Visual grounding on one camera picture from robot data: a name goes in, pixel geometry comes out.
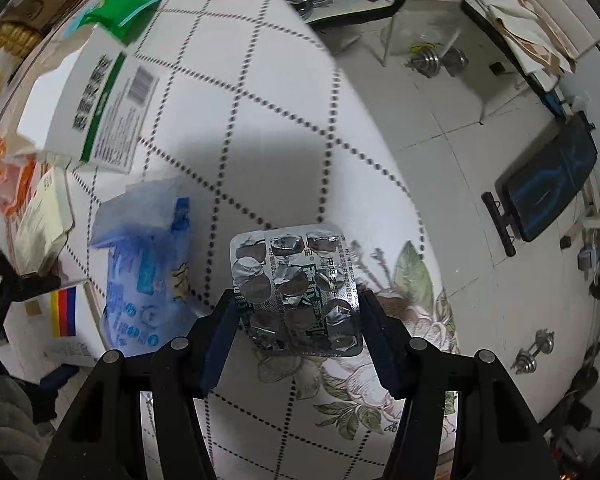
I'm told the white rack frame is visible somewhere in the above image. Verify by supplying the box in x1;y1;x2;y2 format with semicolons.
577;195;600;281

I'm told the white box with colour stripes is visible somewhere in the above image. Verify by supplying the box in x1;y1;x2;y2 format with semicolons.
0;282;108;368

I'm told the cream paper packet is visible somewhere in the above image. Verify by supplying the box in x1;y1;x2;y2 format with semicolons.
12;165;76;276

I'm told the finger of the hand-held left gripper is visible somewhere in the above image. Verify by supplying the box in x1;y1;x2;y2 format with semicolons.
0;247;61;311

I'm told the blue plastic packet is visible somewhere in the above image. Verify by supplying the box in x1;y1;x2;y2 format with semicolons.
89;177;201;358

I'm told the white and green medicine box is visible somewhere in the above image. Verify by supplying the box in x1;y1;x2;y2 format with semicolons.
16;0;162;176

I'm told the silver pill blister pack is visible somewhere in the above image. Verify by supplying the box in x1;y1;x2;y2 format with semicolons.
229;221;365;358

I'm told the person in dark clothes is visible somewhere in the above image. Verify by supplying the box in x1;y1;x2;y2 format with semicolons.
0;310;81;480

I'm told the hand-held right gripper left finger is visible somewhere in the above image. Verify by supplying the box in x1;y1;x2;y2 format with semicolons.
37;287;241;480

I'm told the padded chair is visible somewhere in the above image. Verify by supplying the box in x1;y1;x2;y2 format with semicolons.
461;0;583;111

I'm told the gold snack stack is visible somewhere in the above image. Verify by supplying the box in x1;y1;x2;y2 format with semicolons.
0;20;33;61

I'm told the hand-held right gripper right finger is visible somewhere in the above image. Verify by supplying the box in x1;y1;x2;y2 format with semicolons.
358;291;563;480

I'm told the cream cloth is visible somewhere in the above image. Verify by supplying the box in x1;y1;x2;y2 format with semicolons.
472;0;579;77

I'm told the black and blue weight bench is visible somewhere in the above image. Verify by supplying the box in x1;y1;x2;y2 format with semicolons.
481;110;600;258

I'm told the cardboard box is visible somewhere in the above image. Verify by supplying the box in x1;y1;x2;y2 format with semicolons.
2;0;68;28

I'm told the printed floral tablecloth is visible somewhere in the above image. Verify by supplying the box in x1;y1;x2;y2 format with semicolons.
5;0;461;480

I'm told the orange wrapper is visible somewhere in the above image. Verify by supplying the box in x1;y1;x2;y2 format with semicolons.
0;140;38;216

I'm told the chrome dumbbell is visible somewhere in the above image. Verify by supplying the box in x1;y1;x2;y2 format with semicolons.
511;328;557;376
405;45;469;79

